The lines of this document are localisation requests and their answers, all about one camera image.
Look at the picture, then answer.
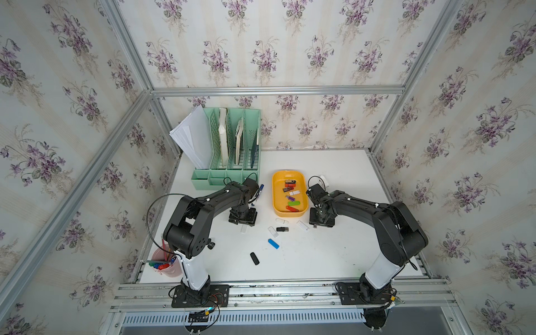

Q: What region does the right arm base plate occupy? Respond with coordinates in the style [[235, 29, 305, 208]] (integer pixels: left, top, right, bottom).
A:
[[335, 282, 397, 306]]

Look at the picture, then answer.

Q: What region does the white green-band usb drive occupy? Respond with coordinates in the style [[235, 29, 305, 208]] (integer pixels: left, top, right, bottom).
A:
[[275, 218, 288, 225]]

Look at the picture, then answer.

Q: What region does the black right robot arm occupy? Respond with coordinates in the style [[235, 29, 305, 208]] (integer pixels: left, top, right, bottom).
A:
[[306, 184, 429, 299]]

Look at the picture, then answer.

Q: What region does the green desk file organizer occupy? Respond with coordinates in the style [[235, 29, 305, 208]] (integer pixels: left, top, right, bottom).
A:
[[191, 107, 261, 191]]

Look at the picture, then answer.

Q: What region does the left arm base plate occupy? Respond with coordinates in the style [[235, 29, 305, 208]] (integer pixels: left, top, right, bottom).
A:
[[171, 283, 230, 308]]

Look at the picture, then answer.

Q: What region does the blue usb drive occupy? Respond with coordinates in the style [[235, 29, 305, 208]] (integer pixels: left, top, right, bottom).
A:
[[268, 239, 280, 249]]

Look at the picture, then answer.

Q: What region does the white paper stack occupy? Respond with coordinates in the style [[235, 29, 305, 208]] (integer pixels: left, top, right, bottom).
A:
[[169, 106, 213, 170]]

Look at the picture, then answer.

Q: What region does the black capsule usb drive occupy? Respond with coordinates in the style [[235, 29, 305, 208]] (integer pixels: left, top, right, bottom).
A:
[[250, 252, 260, 266]]

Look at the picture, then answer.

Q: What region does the aluminium front rail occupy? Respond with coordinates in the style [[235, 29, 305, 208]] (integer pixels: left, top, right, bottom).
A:
[[110, 277, 457, 313]]

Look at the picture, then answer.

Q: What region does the white book in organizer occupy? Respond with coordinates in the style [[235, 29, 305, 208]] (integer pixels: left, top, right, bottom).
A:
[[218, 107, 229, 168]]

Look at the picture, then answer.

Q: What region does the yellow plastic storage box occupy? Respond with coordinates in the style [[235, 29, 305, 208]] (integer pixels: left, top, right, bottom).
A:
[[272, 170, 309, 218]]

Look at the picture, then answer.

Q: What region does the beige notebook in organizer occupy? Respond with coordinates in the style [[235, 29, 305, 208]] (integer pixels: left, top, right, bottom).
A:
[[234, 117, 244, 166]]

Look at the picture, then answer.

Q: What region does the pink pen cup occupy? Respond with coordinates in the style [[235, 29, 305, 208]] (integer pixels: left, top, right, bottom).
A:
[[147, 244, 183, 278]]

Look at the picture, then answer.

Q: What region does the white small device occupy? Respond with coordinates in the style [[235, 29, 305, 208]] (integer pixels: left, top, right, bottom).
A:
[[320, 175, 329, 188]]

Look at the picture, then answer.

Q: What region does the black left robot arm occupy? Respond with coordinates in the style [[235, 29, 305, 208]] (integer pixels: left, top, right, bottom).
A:
[[163, 178, 260, 294]]

